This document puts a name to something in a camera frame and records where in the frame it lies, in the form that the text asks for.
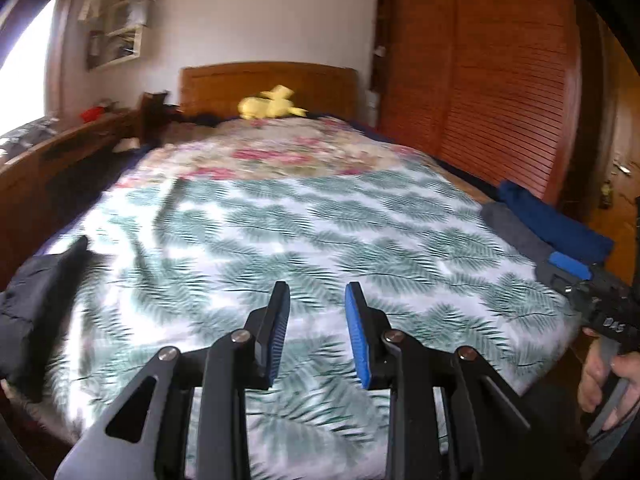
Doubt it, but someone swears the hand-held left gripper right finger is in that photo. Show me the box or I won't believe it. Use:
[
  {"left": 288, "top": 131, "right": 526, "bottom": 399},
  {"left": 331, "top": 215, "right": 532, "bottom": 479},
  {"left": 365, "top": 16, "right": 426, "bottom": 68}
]
[{"left": 345, "top": 281, "right": 531, "bottom": 480}]

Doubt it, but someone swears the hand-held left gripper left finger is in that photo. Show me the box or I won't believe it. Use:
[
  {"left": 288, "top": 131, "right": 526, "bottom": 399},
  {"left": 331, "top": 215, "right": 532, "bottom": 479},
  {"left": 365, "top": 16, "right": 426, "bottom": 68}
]
[{"left": 54, "top": 281, "right": 292, "bottom": 480}]

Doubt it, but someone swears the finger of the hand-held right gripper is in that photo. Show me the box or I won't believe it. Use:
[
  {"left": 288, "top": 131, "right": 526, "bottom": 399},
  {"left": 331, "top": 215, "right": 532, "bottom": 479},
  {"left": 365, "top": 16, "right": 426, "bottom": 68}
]
[
  {"left": 547, "top": 251, "right": 591, "bottom": 281},
  {"left": 534, "top": 260, "right": 576, "bottom": 295}
]

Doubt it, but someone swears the blue suit jacket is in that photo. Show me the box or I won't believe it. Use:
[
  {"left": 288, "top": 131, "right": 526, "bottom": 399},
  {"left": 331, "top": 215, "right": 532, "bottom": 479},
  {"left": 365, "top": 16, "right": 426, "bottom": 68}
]
[{"left": 497, "top": 180, "right": 615, "bottom": 263}]

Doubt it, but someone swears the person's right hand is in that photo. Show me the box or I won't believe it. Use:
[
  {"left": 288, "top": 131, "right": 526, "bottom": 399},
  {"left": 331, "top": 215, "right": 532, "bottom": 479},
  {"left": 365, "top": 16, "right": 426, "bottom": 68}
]
[{"left": 577, "top": 342, "right": 640, "bottom": 431}]

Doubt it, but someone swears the grey folded garment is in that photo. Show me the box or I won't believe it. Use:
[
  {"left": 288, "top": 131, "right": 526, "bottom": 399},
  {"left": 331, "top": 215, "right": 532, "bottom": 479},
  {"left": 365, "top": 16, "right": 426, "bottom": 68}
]
[{"left": 481, "top": 204, "right": 556, "bottom": 263}]

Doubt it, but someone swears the leaf print bed sheet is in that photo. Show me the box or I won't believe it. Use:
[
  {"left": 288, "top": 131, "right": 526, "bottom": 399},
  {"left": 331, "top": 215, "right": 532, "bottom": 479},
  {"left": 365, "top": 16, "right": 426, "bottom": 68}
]
[{"left": 30, "top": 167, "right": 583, "bottom": 478}]

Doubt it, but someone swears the floral quilt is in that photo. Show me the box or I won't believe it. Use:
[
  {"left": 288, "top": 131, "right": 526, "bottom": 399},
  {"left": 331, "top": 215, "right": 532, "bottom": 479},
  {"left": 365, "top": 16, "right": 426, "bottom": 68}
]
[{"left": 117, "top": 116, "right": 431, "bottom": 196}]

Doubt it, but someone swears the wooden louvered wardrobe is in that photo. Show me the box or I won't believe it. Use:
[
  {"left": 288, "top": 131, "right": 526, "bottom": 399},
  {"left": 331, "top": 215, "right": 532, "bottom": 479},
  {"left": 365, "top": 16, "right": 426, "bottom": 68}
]
[{"left": 372, "top": 0, "right": 583, "bottom": 206}]

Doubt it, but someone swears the yellow plush toy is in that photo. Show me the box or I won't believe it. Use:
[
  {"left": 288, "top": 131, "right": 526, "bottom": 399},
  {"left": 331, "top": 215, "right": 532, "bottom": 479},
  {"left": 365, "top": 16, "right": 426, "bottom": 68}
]
[{"left": 237, "top": 85, "right": 308, "bottom": 121}]

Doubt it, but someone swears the black garment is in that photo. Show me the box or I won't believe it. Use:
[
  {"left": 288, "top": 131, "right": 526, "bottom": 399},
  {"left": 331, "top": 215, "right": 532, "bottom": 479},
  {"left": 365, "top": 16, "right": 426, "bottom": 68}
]
[{"left": 0, "top": 235, "right": 91, "bottom": 401}]

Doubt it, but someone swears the wooden chair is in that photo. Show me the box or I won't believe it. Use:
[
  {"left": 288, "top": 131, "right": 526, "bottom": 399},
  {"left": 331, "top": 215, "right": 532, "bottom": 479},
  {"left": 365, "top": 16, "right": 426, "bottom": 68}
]
[{"left": 140, "top": 91, "right": 171, "bottom": 143}]

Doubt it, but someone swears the wooden bed headboard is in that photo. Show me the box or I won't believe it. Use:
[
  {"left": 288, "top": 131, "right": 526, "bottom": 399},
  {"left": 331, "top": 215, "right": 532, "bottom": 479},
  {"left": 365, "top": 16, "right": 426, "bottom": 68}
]
[{"left": 179, "top": 62, "right": 360, "bottom": 121}]

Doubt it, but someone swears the wooden desk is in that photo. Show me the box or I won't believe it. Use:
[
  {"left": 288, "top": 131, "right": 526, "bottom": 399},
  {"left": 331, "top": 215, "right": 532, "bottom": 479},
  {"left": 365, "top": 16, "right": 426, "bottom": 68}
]
[{"left": 0, "top": 107, "right": 143, "bottom": 281}]

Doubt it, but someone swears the window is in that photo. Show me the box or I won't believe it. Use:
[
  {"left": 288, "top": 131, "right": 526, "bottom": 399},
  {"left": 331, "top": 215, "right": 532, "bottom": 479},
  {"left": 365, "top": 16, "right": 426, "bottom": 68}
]
[{"left": 0, "top": 0, "right": 58, "bottom": 136}]

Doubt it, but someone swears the white wall shelf unit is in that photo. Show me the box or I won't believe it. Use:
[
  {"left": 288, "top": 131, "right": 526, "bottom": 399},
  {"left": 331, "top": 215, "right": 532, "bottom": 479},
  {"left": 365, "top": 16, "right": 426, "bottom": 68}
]
[{"left": 86, "top": 0, "right": 160, "bottom": 71}]

